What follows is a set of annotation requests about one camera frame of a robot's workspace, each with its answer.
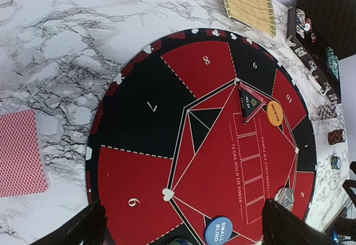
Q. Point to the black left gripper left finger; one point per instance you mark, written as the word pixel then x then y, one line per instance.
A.
pixel 86 227

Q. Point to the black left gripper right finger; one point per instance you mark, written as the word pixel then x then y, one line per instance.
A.
pixel 280 226

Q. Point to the clear round dealer button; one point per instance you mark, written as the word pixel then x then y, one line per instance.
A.
pixel 285 197

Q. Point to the blue small blind button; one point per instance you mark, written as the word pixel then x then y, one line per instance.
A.
pixel 218 231

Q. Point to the orange big blind button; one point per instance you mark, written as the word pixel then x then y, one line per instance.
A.
pixel 274 113

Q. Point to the black triangular all-in marker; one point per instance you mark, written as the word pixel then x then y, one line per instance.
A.
pixel 250 101

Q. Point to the green blue chip stack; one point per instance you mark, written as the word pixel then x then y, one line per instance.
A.
pixel 179 241

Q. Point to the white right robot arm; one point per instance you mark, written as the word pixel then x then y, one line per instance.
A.
pixel 343 228

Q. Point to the red playing card deck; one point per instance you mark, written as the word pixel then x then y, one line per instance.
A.
pixel 22 170

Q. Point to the red black chip stack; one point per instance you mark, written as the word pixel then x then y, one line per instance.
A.
pixel 336 136

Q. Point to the round red black poker mat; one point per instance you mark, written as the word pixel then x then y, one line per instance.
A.
pixel 169 151

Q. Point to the blue orange chip stack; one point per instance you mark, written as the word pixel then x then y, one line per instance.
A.
pixel 329 111

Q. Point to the green chips in case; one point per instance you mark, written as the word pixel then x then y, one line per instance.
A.
pixel 332 62

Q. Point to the red dice in case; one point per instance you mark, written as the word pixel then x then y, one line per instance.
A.
pixel 313 37

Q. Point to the black poker chip case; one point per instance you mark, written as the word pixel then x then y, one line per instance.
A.
pixel 333 22

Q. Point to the blue white chips in case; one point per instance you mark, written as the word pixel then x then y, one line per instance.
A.
pixel 300 22

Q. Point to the woven bamboo tray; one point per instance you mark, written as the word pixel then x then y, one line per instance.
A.
pixel 258 14

